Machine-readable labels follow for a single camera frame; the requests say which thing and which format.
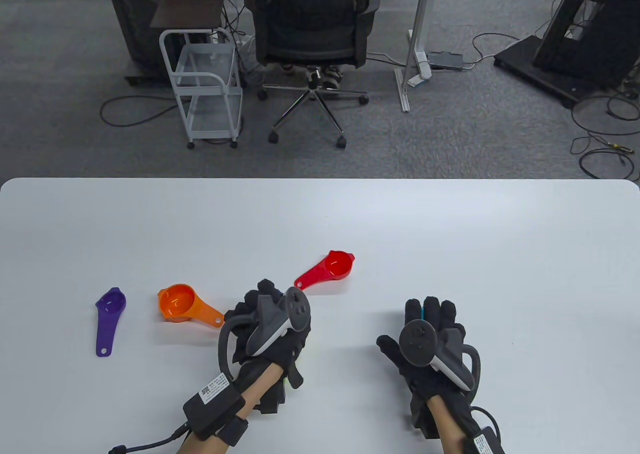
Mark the person's right hand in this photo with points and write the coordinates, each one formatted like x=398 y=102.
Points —
x=445 y=319

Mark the person's left hand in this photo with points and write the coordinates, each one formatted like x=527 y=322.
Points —
x=295 y=349

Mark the red plastic measuring cup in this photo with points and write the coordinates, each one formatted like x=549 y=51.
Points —
x=337 y=265

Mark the orange plastic measuring cup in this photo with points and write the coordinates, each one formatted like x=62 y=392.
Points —
x=175 y=301

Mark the purple plastic measuring cup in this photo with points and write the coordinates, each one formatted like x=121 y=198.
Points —
x=106 y=329

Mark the person's left forearm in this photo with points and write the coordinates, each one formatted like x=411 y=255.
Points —
x=257 y=381

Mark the person's right forearm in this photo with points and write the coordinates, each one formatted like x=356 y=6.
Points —
x=447 y=424

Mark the grey black hand controller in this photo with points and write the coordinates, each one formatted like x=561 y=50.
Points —
x=297 y=313
x=417 y=344

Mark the black power adapter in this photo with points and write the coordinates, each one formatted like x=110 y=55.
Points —
x=446 y=60

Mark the black equipment stand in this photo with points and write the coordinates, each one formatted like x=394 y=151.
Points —
x=575 y=49

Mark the white metal desk leg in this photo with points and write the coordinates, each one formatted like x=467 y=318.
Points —
x=422 y=4

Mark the black mesh office chair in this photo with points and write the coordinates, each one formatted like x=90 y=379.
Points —
x=310 y=19

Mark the dark brown side table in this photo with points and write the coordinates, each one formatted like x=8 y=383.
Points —
x=190 y=6

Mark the black floor cabinet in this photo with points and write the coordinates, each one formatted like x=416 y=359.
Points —
x=135 y=24

